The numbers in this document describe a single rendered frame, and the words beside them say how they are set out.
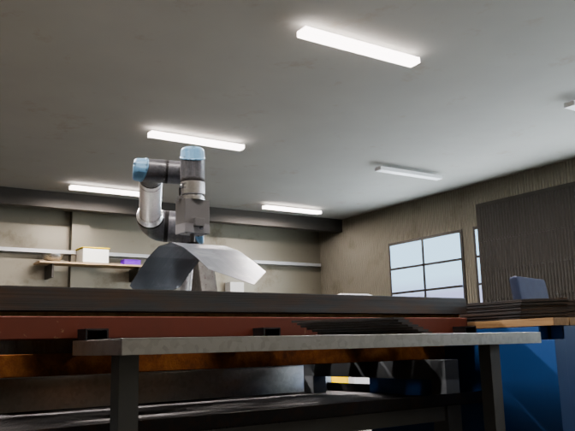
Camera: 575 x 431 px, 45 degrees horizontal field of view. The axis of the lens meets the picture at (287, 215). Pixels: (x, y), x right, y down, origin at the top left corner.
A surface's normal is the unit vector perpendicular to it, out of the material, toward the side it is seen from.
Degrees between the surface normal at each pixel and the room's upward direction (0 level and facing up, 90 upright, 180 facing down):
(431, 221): 90
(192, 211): 90
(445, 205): 90
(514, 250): 90
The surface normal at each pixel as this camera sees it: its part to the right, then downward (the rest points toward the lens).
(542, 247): -0.83, -0.08
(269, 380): 0.58, -0.16
